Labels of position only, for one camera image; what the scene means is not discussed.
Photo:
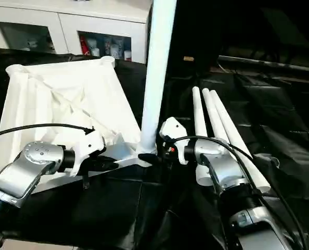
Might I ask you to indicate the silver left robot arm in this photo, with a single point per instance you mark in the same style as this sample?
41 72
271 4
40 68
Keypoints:
27 166

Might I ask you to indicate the black case with gold label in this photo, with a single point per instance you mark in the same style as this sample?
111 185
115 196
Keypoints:
196 31

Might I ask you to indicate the dark metal rod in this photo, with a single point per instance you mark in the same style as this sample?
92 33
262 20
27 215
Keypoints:
269 65

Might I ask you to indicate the black work mat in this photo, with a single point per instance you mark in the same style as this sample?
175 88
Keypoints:
118 213

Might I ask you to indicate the white glass-door cabinet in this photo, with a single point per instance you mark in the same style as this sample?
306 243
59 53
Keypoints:
66 26

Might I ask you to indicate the white plastic table leg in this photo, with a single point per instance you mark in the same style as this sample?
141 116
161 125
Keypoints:
200 117
157 65
235 135
214 117

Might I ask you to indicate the white plastic table top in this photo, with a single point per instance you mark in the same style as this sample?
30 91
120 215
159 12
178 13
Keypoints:
53 104

